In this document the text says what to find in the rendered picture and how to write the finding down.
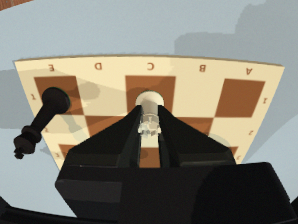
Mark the black chess piece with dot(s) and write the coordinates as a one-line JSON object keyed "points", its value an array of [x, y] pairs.
{"points": [[55, 101]]}

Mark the cream and brown chessboard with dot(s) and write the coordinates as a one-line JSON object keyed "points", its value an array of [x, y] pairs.
{"points": [[225, 99]]}

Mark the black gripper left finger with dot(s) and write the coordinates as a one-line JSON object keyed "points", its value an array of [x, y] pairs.
{"points": [[119, 144]]}

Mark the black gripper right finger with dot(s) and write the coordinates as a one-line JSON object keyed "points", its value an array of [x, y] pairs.
{"points": [[185, 146]]}

